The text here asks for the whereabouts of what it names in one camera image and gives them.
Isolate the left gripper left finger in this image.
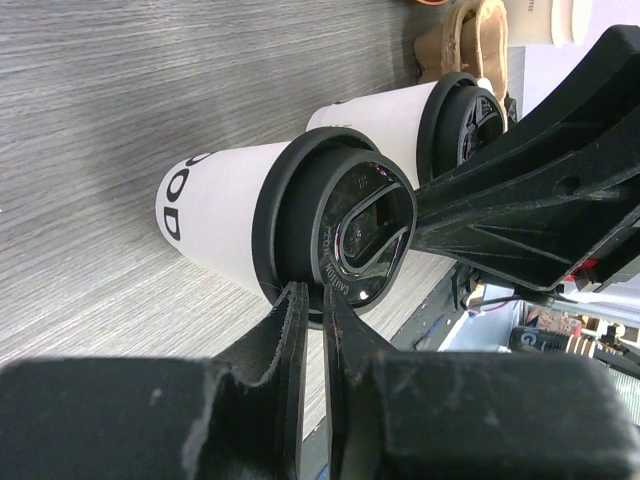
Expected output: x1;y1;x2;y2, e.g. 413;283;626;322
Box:
1;283;309;479

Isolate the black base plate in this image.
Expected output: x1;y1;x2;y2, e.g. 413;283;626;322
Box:
390;263;481;351

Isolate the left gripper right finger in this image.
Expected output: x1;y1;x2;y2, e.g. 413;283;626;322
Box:
323;288;639;479

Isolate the black cup lid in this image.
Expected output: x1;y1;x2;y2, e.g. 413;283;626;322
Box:
251;127;416;330
416;72;506;186

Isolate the white paper cup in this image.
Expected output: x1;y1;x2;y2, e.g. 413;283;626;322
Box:
306;82;436;189
155;142;288;295

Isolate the brown cardboard cup carrier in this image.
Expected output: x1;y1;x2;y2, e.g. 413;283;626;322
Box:
413;0;508;101

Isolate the stack of white paper cups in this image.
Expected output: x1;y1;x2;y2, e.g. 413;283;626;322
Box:
504;0;593;47

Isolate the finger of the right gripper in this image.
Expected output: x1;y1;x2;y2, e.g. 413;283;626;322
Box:
412;25;639;291

